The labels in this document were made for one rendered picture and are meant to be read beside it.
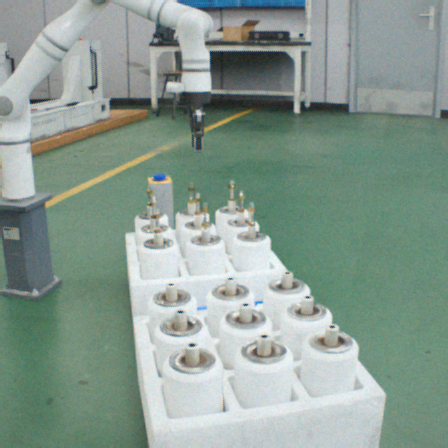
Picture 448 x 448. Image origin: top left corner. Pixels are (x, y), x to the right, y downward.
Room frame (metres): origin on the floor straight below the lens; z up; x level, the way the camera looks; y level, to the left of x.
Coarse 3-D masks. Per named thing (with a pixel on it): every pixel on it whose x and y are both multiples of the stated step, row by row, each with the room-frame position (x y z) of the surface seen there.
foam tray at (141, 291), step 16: (128, 240) 1.52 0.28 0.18; (128, 256) 1.40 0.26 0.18; (272, 256) 1.39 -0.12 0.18; (128, 272) 1.52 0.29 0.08; (240, 272) 1.29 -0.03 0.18; (256, 272) 1.29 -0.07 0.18; (272, 272) 1.29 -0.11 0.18; (144, 288) 1.22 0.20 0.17; (160, 288) 1.22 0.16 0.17; (192, 288) 1.24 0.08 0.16; (208, 288) 1.25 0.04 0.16; (256, 288) 1.27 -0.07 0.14; (144, 304) 1.22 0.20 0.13
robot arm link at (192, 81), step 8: (184, 72) 1.43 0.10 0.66; (192, 72) 1.41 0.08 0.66; (200, 72) 1.41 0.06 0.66; (208, 72) 1.43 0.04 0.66; (184, 80) 1.42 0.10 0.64; (192, 80) 1.41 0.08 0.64; (200, 80) 1.41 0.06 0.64; (208, 80) 1.43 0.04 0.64; (168, 88) 1.40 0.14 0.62; (176, 88) 1.40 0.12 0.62; (184, 88) 1.42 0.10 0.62; (192, 88) 1.41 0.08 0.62; (200, 88) 1.41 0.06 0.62; (208, 88) 1.43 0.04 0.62
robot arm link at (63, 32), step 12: (84, 0) 1.58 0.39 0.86; (96, 0) 1.53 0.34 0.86; (72, 12) 1.56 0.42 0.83; (84, 12) 1.56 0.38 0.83; (96, 12) 1.57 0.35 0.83; (60, 24) 1.53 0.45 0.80; (72, 24) 1.54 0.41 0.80; (84, 24) 1.56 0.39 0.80; (48, 36) 1.51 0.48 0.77; (60, 36) 1.52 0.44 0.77; (72, 36) 1.54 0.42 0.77; (60, 48) 1.52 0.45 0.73
